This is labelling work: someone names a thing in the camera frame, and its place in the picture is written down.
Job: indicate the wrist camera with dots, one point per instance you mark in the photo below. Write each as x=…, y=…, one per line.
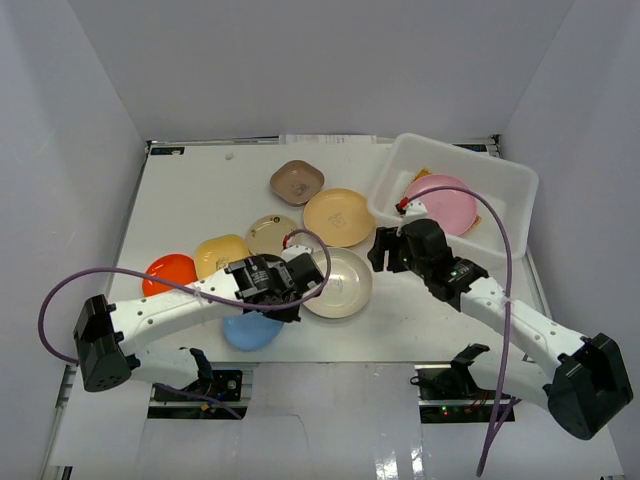
x=411, y=210
x=292, y=250

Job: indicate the black label sticker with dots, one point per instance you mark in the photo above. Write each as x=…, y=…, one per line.
x=166, y=151

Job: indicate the woven bamboo fan-shaped tray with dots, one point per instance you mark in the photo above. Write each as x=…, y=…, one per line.
x=419, y=173

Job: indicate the yellow round plate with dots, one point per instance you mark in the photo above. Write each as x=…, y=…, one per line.
x=339, y=216

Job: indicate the brown square plate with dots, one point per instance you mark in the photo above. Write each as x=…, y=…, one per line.
x=296, y=182

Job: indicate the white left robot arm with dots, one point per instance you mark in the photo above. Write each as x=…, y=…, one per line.
x=116, y=342

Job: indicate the cream round plate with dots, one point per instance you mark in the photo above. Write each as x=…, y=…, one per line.
x=348, y=289

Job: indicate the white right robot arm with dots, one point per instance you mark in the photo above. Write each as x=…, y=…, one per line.
x=581, y=381

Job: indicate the blue round plate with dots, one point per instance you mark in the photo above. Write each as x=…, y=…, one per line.
x=250, y=332

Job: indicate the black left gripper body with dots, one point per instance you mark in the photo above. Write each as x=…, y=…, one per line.
x=279, y=306

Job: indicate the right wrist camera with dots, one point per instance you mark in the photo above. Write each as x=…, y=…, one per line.
x=411, y=210

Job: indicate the white plastic bin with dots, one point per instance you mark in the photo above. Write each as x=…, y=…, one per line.
x=416, y=163

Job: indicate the yellow square panda plate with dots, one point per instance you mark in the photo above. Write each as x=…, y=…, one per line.
x=216, y=253

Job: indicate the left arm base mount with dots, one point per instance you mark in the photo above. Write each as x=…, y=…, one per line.
x=214, y=395

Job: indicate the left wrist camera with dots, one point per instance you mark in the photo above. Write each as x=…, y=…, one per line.
x=292, y=250

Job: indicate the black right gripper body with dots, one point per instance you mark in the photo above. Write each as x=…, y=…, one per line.
x=416, y=266

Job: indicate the beige floral small plate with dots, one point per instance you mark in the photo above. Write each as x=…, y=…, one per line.
x=266, y=235

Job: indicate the orange round plate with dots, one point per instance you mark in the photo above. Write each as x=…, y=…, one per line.
x=176, y=268

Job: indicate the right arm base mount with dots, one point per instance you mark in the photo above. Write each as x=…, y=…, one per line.
x=447, y=394

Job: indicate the pink round plate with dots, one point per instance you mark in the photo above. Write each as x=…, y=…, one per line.
x=445, y=205

